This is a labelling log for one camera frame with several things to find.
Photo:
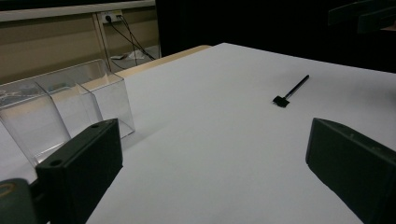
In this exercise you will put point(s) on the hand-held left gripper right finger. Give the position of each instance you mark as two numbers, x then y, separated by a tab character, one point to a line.
358	168

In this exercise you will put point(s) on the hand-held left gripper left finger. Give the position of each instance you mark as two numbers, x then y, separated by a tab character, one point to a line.
82	168

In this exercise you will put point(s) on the clear plastic compartment organizer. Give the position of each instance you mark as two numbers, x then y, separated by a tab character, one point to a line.
62	105

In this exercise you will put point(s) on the black brush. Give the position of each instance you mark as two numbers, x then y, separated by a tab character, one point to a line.
281	101

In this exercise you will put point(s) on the black curtain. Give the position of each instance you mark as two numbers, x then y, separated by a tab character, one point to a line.
264	25

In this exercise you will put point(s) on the white paper scrap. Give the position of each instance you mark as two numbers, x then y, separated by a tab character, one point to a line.
132	55

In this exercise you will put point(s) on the beige wooden shelf unit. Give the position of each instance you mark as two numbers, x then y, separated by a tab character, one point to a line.
46	40

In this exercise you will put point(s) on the white table cover sheet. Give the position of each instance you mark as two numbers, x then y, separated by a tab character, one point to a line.
218	124

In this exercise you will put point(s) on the white wall socket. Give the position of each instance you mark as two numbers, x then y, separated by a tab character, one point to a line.
111	16

